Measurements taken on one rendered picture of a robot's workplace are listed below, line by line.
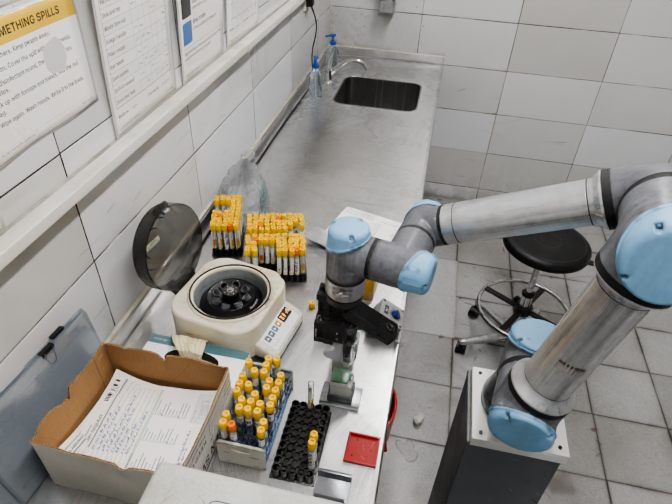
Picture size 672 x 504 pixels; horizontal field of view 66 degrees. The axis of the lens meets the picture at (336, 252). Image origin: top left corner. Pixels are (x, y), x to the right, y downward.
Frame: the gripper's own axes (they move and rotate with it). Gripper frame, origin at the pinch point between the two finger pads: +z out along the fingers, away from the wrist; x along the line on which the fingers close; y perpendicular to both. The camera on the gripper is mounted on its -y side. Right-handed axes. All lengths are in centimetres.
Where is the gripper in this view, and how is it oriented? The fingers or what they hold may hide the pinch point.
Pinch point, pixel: (349, 362)
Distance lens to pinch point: 113.5
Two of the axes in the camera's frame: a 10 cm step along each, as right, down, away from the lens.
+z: -0.4, 7.8, 6.2
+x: -2.1, 6.0, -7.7
